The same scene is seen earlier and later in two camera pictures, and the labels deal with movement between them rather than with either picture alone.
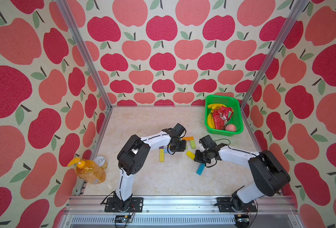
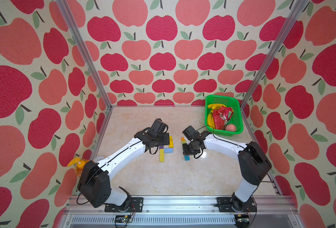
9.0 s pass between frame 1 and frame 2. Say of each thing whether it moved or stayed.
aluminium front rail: stayed
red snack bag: stayed
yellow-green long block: stayed
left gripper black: moved
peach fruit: stayed
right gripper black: moved
